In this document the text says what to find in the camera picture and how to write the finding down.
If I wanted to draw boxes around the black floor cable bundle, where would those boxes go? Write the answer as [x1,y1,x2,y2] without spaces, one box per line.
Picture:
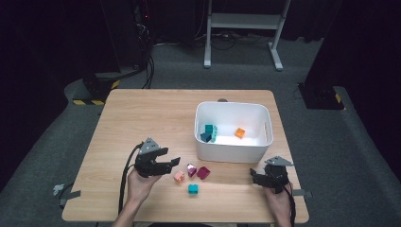
[137,18,156,90]

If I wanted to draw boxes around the white metal stand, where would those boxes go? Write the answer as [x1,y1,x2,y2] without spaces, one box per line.
[203,0,292,72]

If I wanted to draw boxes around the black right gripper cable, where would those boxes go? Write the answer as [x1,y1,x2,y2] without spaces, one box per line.
[282,181,298,227]

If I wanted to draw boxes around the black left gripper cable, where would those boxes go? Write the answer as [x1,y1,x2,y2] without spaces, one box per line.
[117,143,145,216]

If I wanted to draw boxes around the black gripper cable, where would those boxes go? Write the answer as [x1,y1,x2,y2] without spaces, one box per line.
[282,181,298,227]
[117,143,145,216]

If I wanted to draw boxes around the black yellow-striped stand base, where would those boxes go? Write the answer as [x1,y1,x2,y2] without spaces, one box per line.
[73,72,121,107]

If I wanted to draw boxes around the grey tape strip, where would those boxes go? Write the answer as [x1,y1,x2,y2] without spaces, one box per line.
[292,188,314,200]
[59,189,82,208]

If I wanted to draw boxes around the person's right hand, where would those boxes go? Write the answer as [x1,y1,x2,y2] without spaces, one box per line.
[264,183,294,220]

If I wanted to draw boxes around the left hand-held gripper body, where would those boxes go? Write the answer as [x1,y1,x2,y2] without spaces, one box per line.
[133,136,162,179]

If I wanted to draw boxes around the black cables under stand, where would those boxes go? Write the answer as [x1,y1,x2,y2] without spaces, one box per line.
[194,29,272,51]

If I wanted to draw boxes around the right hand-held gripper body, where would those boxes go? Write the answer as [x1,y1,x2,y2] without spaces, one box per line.
[264,155,294,194]

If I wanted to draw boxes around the dark magenta toy block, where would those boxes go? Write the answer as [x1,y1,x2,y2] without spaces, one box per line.
[197,166,211,181]

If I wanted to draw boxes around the white plastic bin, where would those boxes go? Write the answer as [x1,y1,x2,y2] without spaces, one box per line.
[194,100,274,165]

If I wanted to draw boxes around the person's left hand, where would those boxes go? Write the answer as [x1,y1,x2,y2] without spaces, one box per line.
[127,168,164,204]

